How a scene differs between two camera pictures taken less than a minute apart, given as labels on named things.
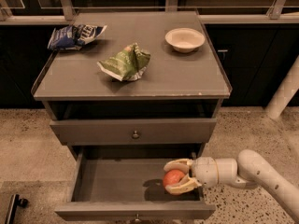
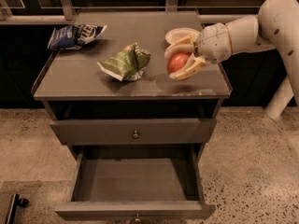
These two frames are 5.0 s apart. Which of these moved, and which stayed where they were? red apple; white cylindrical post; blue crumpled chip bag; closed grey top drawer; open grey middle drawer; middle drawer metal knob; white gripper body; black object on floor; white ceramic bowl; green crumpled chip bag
Moved: white gripper body; red apple
Stayed: white ceramic bowl; open grey middle drawer; blue crumpled chip bag; white cylindrical post; closed grey top drawer; black object on floor; green crumpled chip bag; middle drawer metal knob
